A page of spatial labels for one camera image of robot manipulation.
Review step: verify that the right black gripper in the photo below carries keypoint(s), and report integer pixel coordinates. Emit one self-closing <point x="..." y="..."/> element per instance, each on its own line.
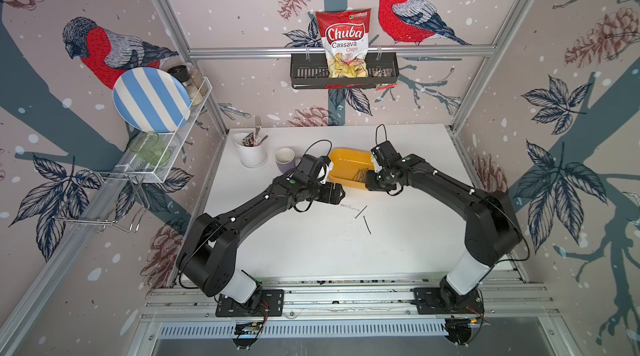
<point x="370" y="185"/>

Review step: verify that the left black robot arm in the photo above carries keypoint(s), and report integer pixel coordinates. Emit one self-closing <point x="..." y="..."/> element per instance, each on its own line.
<point x="209" y="253"/>

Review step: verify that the white utensil holder cup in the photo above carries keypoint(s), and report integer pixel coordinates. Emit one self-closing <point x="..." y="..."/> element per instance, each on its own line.
<point x="250" y="153"/>

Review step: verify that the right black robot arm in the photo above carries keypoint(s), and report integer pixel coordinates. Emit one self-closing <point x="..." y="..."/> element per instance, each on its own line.
<point x="491" y="229"/>

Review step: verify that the black lid spice jar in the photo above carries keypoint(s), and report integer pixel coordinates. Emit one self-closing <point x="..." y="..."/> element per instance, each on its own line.
<point x="180" y="72"/>

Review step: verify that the metal fork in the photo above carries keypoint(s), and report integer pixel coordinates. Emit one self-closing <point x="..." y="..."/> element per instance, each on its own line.
<point x="257" y="128"/>

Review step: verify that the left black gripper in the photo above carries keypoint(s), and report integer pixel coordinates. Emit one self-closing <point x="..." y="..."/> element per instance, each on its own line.
<point x="327" y="197"/>

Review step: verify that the red Chuba chips bag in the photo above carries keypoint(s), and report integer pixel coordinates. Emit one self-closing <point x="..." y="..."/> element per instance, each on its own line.
<point x="344" y="37"/>

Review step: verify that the purple grey mug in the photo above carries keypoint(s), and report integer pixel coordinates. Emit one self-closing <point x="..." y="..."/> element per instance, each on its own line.
<point x="286" y="159"/>

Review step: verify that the blue white striped plate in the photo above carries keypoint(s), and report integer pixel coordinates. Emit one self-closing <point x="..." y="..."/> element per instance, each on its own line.
<point x="152" y="100"/>

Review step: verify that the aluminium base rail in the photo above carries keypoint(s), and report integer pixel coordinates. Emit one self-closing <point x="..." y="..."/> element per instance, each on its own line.
<point x="287" y="310"/>

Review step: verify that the steel nail upper right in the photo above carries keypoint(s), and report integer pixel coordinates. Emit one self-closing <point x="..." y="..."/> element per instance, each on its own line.
<point x="366" y="225"/>

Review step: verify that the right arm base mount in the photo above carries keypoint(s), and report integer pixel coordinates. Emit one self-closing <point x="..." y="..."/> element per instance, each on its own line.
<point x="445" y="301"/>

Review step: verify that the yellow plastic storage box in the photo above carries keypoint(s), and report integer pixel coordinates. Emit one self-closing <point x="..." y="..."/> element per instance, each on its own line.
<point x="350" y="167"/>

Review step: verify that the green glass bowl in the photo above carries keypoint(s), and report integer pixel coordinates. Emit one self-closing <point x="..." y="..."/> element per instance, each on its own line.
<point x="150" y="148"/>

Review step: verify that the black wire wall basket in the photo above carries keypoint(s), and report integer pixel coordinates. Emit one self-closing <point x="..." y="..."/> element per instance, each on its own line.
<point x="314" y="71"/>

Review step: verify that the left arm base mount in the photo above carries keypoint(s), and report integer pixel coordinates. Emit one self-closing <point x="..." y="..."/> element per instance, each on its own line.
<point x="262" y="304"/>

